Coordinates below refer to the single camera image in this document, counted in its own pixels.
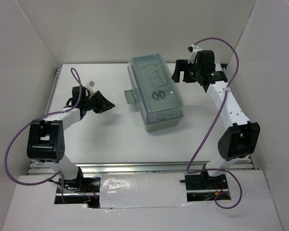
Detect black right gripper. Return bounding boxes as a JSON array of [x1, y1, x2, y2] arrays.
[[171, 59, 202, 83]]

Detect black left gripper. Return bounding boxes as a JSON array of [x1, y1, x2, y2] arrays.
[[83, 90, 115, 115]]

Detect green cantilever toolbox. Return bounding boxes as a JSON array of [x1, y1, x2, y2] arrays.
[[123, 64, 185, 133]]

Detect black handled scissors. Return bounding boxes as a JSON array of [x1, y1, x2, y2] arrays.
[[152, 90, 166, 100]]

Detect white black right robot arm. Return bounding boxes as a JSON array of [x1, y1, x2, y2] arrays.
[[171, 46, 260, 189]]

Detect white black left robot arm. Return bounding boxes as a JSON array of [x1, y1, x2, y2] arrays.
[[26, 86, 115, 192]]

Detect white foil cover sheet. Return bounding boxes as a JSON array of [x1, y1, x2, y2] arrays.
[[99, 173, 187, 208]]

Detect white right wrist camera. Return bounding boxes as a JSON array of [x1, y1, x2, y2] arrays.
[[188, 44, 202, 64]]

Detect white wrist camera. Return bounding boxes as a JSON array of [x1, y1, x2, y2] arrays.
[[188, 44, 202, 64], [85, 81, 95, 95]]

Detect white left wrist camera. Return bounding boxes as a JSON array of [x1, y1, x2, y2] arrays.
[[85, 81, 95, 95]]

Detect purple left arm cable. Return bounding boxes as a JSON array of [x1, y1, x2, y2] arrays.
[[3, 67, 84, 204]]

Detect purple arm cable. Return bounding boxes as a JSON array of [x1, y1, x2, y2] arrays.
[[186, 37, 243, 209], [3, 67, 84, 204]]

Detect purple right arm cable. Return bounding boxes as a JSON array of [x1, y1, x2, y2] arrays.
[[186, 37, 243, 209]]

